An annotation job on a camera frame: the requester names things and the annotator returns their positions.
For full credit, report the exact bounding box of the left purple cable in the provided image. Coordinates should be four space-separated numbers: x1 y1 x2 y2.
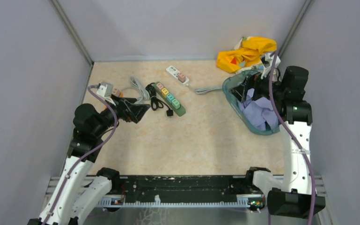
40 85 119 225

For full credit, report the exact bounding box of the yellow cloth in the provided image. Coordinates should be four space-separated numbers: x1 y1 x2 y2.
216 37 277 73

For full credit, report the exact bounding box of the white power strip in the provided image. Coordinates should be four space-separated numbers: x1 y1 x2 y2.
166 66 189 85

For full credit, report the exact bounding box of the teal plastic basket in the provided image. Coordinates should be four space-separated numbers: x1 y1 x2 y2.
222 70 279 135

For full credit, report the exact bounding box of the pink plug on green strip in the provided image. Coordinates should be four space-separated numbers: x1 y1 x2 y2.
155 82 165 92

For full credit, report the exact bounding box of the green power strip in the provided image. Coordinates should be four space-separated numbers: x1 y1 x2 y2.
152 82 186 117

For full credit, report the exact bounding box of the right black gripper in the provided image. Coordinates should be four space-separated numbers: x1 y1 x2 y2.
228 65 285 103

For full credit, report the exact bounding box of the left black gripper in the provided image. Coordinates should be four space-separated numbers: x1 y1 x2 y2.
93 93 150 136

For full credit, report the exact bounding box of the pink plug on white strip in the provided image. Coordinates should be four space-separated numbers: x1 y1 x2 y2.
177 73 187 83

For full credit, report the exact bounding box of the purple cloth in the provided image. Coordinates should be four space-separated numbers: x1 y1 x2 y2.
238 88 279 131

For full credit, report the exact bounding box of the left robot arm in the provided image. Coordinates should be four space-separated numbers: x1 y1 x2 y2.
28 97 150 225

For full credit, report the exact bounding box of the light green plug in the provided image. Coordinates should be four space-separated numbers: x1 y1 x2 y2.
171 99 181 109

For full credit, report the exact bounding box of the yellow plug on green strip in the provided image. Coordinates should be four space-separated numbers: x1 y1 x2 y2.
161 88 170 97

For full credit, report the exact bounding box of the grey cable of white strip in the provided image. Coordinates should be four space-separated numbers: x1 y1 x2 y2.
186 83 224 96

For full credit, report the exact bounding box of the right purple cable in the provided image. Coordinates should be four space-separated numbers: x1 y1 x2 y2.
268 51 317 225

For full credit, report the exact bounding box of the black power cord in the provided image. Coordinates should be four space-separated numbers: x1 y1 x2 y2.
145 82 174 117

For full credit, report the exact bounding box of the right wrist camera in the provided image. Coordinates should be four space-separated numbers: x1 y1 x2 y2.
260 52 281 79

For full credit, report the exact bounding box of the teal plug on green strip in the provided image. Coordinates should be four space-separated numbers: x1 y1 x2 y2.
166 93 175 103

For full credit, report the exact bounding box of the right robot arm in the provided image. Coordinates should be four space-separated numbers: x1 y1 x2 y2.
222 66 326 224

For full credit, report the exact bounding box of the purple cable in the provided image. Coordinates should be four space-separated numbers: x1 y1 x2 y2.
268 51 317 225
40 85 119 225

